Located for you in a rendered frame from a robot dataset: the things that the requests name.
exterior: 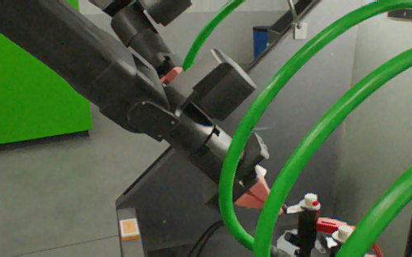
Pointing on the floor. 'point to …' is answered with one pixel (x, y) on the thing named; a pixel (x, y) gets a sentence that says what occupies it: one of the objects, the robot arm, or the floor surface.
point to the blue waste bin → (259, 39)
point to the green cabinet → (24, 97)
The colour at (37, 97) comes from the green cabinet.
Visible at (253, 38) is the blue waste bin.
